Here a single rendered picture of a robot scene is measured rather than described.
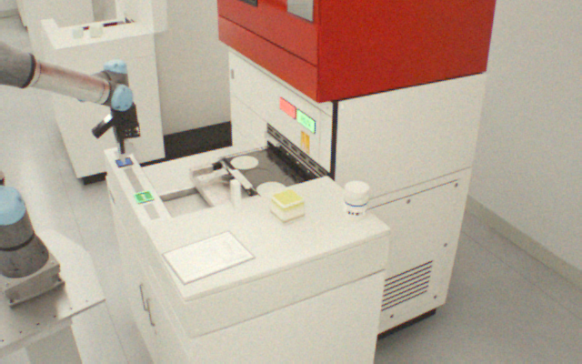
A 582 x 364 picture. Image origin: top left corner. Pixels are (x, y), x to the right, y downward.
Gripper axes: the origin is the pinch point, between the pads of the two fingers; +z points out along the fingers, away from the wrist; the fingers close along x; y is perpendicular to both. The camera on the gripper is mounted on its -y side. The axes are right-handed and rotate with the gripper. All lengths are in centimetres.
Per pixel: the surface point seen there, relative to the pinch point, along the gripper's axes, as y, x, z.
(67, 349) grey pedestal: -35, -39, 42
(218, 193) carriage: 27.6, -21.9, 9.6
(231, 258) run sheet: 13, -67, 1
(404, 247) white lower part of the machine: 96, -42, 44
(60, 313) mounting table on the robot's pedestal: -33, -51, 16
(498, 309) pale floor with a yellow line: 156, -54, 97
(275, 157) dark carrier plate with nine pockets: 55, -11, 8
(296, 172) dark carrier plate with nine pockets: 56, -25, 8
